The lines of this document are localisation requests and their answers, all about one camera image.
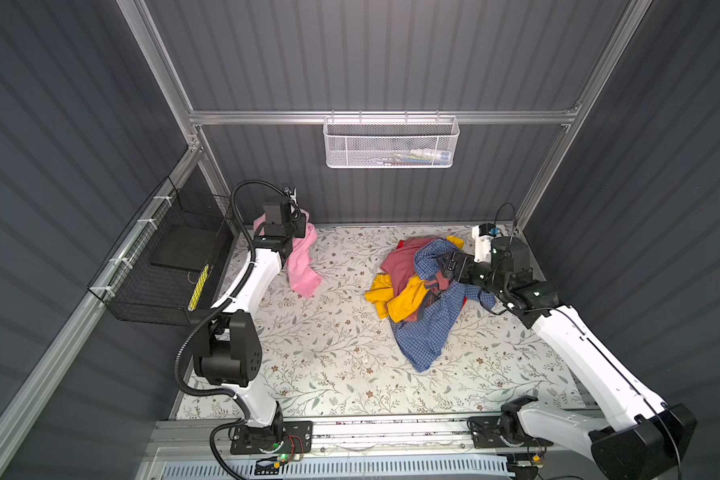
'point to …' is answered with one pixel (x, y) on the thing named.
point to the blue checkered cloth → (422, 339)
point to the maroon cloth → (400, 263)
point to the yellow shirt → (400, 301)
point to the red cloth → (428, 286)
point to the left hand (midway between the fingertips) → (290, 212)
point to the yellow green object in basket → (198, 288)
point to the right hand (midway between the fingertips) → (454, 261)
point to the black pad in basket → (182, 246)
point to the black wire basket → (129, 287)
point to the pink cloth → (303, 275)
